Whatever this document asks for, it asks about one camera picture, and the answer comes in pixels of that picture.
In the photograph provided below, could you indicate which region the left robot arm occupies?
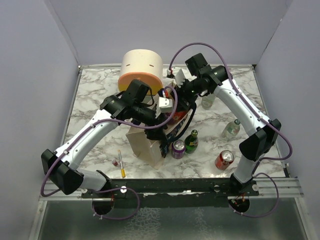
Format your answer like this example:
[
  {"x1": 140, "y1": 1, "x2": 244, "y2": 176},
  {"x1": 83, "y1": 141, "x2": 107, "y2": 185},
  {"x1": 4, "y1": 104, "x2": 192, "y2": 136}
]
[{"x1": 41, "y1": 79, "x2": 167, "y2": 198}]

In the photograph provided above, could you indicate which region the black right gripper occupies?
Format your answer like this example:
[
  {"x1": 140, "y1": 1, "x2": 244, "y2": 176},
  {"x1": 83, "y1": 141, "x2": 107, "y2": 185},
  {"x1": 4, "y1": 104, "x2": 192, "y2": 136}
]
[{"x1": 170, "y1": 76, "x2": 207, "y2": 112}]

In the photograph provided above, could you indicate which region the red cola can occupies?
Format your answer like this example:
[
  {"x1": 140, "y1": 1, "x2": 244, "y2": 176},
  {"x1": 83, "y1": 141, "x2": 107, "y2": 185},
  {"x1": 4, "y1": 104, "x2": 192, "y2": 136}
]
[
  {"x1": 167, "y1": 110, "x2": 188, "y2": 125},
  {"x1": 214, "y1": 150, "x2": 235, "y2": 170}
]

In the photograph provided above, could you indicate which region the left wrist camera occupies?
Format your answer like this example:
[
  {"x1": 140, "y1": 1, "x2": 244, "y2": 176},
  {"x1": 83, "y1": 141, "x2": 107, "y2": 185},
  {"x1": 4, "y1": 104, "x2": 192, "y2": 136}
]
[{"x1": 155, "y1": 97, "x2": 174, "y2": 117}]

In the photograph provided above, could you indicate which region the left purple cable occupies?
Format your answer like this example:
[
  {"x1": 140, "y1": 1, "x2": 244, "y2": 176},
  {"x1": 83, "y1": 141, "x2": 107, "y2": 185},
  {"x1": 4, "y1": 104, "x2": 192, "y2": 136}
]
[{"x1": 40, "y1": 86, "x2": 179, "y2": 221}]

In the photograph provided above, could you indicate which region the yellow capped pen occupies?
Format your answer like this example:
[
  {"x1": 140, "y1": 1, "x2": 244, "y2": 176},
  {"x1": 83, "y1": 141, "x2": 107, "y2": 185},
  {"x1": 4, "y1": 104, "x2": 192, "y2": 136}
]
[{"x1": 118, "y1": 150, "x2": 126, "y2": 178}]

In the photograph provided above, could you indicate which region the small red vial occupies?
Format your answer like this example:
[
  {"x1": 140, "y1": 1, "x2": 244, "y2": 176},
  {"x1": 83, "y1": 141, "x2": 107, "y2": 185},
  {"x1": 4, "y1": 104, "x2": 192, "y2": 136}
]
[{"x1": 112, "y1": 159, "x2": 118, "y2": 167}]

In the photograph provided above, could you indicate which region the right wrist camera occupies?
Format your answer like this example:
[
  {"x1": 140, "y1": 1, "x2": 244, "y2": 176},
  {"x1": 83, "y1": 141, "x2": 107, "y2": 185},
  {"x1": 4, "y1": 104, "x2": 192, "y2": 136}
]
[{"x1": 166, "y1": 67, "x2": 187, "y2": 88}]

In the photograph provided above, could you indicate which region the round drawer storage box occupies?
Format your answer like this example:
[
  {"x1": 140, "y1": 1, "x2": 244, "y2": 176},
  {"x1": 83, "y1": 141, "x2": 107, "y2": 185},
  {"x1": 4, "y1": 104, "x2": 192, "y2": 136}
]
[{"x1": 118, "y1": 49, "x2": 163, "y2": 94}]

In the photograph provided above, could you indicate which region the cream canvas tote bag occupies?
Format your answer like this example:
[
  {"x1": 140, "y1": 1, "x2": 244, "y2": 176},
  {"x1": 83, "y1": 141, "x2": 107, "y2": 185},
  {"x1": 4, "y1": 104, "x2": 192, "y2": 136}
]
[{"x1": 126, "y1": 93, "x2": 197, "y2": 169}]

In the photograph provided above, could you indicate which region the black mounting rail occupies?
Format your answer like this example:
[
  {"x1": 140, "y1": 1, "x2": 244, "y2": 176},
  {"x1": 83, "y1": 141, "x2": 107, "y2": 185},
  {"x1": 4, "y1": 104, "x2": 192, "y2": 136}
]
[{"x1": 81, "y1": 178, "x2": 259, "y2": 209}]

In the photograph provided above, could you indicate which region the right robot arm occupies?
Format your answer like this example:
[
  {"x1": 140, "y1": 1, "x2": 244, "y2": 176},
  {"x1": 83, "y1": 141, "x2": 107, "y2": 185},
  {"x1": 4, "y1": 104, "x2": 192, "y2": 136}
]
[{"x1": 168, "y1": 53, "x2": 281, "y2": 196}]

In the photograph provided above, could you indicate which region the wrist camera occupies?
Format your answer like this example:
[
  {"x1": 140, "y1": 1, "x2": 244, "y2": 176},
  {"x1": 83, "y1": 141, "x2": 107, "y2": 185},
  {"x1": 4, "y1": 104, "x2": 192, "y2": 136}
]
[
  {"x1": 155, "y1": 97, "x2": 174, "y2": 117},
  {"x1": 166, "y1": 67, "x2": 187, "y2": 88}
]

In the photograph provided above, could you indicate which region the purple soda can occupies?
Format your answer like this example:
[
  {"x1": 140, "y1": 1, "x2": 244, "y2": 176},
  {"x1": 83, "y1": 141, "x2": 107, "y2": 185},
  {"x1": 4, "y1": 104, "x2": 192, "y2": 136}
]
[{"x1": 171, "y1": 139, "x2": 186, "y2": 159}]

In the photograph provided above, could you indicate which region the clear plastic bottle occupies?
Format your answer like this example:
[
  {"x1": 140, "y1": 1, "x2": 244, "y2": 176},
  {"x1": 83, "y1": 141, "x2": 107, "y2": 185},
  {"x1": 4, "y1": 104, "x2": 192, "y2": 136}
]
[{"x1": 221, "y1": 119, "x2": 241, "y2": 139}]

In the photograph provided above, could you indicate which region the green glass bottle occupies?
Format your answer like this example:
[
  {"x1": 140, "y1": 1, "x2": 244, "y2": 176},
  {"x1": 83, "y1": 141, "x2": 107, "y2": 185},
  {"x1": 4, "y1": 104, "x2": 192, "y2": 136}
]
[{"x1": 184, "y1": 129, "x2": 199, "y2": 154}]

